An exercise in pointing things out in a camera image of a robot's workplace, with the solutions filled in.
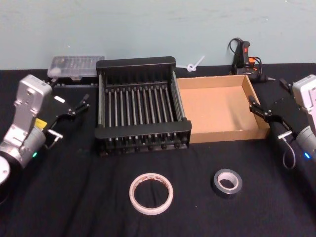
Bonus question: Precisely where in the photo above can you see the roll of white tape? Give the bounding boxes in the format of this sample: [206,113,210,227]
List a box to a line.
[128,172,174,216]

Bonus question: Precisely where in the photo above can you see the clear plastic case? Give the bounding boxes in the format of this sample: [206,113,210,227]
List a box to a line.
[46,55,106,87]

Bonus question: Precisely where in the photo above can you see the black corded tool, red switch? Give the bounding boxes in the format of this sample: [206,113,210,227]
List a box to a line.
[228,37,276,83]

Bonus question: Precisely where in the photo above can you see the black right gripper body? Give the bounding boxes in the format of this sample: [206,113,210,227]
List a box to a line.
[268,95,307,136]

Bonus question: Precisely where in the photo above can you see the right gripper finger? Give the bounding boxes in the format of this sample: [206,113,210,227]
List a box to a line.
[248,94,274,122]
[278,78,294,94]

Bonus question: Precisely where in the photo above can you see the black rack with steel bars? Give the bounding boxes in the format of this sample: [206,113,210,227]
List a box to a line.
[94,56,193,158]

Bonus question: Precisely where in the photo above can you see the gripper's thin dark cable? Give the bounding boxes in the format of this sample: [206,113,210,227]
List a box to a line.
[44,129,64,150]
[277,132,297,170]

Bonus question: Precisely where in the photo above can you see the right gripper's thin dark cable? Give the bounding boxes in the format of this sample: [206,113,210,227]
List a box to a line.
[277,132,297,170]

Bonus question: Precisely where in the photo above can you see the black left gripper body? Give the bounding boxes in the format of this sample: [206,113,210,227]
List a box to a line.
[34,92,76,134]

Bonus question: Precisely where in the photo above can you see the black table cloth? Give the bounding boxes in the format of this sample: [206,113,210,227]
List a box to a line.
[0,63,316,237]

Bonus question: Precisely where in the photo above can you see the left gripper's thin dark cable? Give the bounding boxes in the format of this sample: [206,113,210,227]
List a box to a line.
[44,129,64,150]

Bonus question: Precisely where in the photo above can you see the shallow brown cardboard tray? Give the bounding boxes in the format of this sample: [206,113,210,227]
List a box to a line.
[176,74,271,144]

